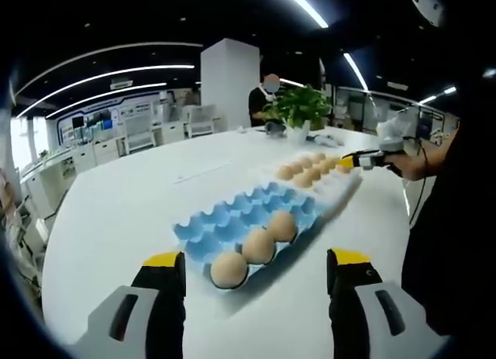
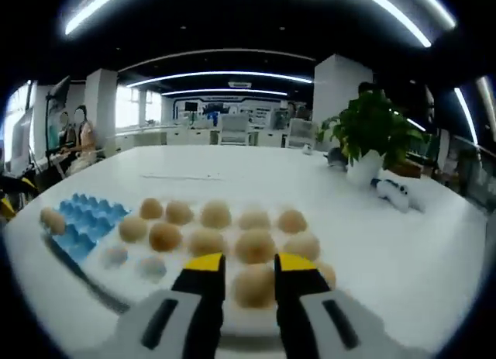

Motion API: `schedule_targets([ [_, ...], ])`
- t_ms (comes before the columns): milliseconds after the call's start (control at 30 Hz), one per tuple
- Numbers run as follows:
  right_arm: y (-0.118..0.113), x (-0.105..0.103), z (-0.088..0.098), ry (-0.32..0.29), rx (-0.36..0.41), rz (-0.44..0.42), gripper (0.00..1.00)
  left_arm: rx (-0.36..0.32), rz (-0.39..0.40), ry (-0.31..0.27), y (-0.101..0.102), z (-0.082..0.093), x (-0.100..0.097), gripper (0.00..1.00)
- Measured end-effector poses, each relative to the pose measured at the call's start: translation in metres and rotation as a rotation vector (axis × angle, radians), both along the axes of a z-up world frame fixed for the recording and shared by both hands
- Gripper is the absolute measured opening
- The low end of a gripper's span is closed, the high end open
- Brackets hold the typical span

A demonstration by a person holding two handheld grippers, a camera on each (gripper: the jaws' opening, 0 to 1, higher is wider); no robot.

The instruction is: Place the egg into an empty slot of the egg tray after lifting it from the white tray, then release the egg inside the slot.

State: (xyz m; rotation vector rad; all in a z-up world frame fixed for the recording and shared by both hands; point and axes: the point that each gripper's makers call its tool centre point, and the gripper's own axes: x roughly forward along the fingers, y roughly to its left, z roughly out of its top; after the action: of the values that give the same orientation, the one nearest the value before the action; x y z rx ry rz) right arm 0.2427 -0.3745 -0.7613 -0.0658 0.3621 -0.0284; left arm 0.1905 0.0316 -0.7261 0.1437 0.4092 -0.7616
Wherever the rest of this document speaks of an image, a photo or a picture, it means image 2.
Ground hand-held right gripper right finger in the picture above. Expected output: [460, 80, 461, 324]
[273, 252, 392, 359]

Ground white blue toy figure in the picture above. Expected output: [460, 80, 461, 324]
[370, 178, 426, 215]

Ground white low cabinets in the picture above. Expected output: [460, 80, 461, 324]
[115, 124, 222, 153]

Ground white foam egg holder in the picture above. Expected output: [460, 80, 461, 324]
[96, 195, 350, 337]

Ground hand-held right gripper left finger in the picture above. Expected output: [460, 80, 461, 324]
[110, 252, 226, 359]

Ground blue egg tray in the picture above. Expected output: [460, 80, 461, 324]
[52, 193, 132, 264]

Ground white office chair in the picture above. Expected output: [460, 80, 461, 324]
[288, 118, 317, 149]
[219, 114, 251, 146]

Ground potted green plant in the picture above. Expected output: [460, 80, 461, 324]
[316, 90, 432, 188]

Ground single brown egg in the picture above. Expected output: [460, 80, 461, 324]
[231, 264, 278, 310]
[40, 206, 67, 235]

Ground group of brown eggs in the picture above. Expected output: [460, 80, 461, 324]
[117, 197, 338, 294]

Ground black pole stand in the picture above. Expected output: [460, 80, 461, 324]
[43, 93, 56, 158]

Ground long ceiling light strip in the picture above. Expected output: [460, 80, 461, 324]
[410, 0, 458, 29]
[126, 70, 313, 88]
[453, 86, 480, 143]
[348, 0, 433, 49]
[64, 0, 133, 36]
[160, 88, 290, 98]

